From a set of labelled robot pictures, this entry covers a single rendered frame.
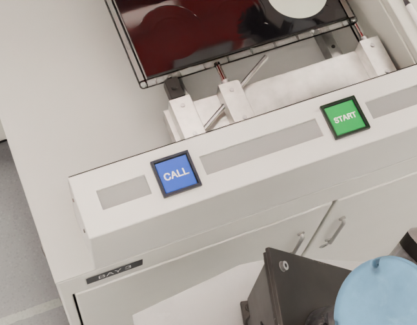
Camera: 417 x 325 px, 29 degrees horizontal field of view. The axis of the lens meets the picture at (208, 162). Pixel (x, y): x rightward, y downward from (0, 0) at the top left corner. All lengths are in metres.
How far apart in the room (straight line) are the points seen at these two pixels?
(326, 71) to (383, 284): 0.61
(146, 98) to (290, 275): 0.47
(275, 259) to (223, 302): 0.26
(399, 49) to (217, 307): 0.49
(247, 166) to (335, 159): 0.13
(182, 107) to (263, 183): 0.18
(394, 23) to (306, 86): 0.17
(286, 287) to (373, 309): 0.21
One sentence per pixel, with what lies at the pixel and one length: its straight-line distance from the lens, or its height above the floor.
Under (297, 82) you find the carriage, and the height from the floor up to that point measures 0.88.
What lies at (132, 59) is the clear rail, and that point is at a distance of 1.26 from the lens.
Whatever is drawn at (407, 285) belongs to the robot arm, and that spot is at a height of 1.29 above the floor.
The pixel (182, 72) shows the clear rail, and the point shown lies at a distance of 1.25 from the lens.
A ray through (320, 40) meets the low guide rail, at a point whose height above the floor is 0.84.
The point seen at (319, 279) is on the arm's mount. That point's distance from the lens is 1.04.
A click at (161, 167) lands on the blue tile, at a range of 1.11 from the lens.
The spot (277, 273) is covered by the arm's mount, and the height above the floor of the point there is 1.08.
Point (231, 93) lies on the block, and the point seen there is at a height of 0.91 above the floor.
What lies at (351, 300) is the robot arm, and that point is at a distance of 0.78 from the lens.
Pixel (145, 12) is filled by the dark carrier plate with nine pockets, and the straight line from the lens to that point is 1.31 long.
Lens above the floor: 1.98
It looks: 66 degrees down
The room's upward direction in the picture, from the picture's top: 11 degrees clockwise
